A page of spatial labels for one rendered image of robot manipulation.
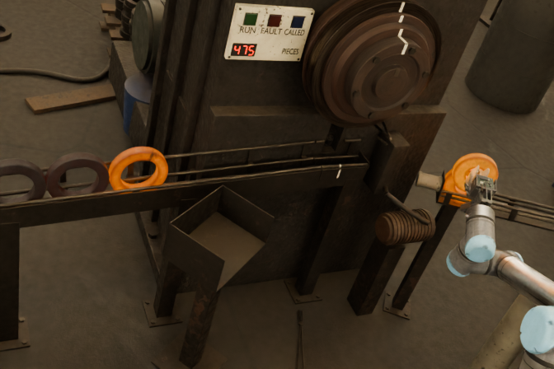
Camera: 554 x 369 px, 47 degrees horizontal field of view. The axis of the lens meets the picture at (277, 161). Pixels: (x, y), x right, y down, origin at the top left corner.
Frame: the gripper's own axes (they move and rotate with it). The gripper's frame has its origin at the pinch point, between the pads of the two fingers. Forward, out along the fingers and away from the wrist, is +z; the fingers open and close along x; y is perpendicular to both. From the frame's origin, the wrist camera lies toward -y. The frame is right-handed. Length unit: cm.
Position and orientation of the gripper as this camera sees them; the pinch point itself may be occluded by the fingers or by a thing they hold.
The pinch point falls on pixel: (476, 169)
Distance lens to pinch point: 234.7
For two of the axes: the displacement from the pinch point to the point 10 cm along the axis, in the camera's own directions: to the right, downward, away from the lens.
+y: 1.9, -6.0, -7.8
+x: -9.6, -2.7, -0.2
